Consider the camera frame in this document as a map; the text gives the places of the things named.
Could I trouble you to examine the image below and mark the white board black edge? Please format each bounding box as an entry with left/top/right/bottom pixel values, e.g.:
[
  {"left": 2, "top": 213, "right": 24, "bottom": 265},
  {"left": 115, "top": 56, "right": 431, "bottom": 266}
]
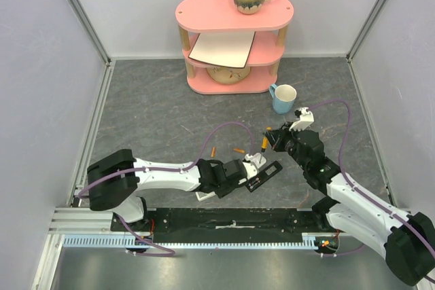
[{"left": 188, "top": 31, "right": 256, "bottom": 68}]

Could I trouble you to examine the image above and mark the black remote control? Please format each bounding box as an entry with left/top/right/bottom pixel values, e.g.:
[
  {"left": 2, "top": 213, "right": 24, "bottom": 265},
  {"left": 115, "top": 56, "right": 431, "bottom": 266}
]
[{"left": 245, "top": 161, "right": 283, "bottom": 192}]

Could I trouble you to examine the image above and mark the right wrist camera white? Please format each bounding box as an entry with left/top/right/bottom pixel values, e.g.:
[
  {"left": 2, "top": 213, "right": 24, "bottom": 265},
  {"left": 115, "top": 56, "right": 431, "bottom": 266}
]
[{"left": 290, "top": 107, "right": 314, "bottom": 131}]

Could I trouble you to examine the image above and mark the beige floral bowl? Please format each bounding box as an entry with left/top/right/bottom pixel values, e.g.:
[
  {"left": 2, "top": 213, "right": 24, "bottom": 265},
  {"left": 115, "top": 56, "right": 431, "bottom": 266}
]
[{"left": 206, "top": 67, "right": 251, "bottom": 85}]

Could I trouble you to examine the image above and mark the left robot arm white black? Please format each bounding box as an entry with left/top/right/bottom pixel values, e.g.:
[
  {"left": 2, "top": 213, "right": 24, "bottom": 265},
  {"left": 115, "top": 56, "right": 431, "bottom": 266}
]
[{"left": 79, "top": 149, "right": 258, "bottom": 231}]

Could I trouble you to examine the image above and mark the blue slotted cable duct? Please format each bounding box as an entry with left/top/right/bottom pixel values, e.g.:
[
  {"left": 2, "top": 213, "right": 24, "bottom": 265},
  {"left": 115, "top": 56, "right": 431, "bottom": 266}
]
[{"left": 63, "top": 234, "right": 321, "bottom": 250}]

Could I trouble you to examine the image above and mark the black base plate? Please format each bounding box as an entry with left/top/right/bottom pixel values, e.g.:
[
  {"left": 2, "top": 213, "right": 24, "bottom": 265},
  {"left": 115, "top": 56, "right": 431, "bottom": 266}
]
[{"left": 130, "top": 208, "right": 336, "bottom": 243}]

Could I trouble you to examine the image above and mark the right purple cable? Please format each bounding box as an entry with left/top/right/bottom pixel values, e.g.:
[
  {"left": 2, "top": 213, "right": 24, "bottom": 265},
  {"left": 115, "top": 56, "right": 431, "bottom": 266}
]
[{"left": 311, "top": 98, "right": 435, "bottom": 270}]

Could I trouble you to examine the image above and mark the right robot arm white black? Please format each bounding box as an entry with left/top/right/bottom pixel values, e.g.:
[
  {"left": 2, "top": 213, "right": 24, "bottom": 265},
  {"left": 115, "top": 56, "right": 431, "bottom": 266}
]
[{"left": 264, "top": 125, "right": 434, "bottom": 287}]

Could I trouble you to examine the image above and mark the pink three tier shelf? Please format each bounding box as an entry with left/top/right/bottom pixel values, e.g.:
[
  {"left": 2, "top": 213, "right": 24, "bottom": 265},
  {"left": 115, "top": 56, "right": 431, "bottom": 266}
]
[{"left": 175, "top": 0, "right": 294, "bottom": 95}]

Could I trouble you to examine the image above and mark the light blue mug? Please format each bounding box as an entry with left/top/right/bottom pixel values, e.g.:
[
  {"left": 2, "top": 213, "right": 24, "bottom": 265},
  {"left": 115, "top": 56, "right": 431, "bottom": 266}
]
[{"left": 269, "top": 84, "right": 297, "bottom": 115}]

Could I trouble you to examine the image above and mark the white remote control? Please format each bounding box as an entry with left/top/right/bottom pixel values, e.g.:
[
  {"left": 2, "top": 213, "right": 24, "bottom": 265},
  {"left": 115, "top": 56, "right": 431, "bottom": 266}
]
[{"left": 195, "top": 153, "right": 266, "bottom": 202}]

